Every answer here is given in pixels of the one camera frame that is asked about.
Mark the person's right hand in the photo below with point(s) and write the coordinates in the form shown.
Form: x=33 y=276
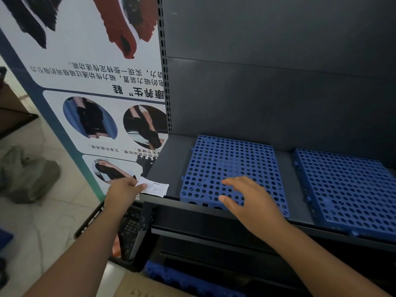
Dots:
x=256 y=210

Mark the person's left hand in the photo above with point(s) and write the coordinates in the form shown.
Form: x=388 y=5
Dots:
x=122 y=193

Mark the person's left thumb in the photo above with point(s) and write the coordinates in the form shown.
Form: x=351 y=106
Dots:
x=139 y=188

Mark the person's right thumb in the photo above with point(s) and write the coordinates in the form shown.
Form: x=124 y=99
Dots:
x=227 y=202

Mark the white paper price slip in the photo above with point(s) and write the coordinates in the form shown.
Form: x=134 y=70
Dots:
x=154 y=187

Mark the person's left forearm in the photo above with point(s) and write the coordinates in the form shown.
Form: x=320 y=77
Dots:
x=77 y=253

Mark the person's right forearm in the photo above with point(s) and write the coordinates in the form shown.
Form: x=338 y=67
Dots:
x=321 y=264

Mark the black plastic shopping basket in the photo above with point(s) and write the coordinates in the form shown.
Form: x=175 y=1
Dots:
x=126 y=231

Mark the dark grey metal shelf unit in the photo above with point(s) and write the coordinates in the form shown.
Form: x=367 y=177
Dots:
x=278 y=120

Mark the brown cardboard box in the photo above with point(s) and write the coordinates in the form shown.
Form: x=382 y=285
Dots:
x=145 y=287

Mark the printed advertising poster board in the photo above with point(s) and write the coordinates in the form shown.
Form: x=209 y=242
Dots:
x=92 y=89

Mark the grey cloth bag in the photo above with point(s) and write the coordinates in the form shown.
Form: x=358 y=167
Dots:
x=27 y=176

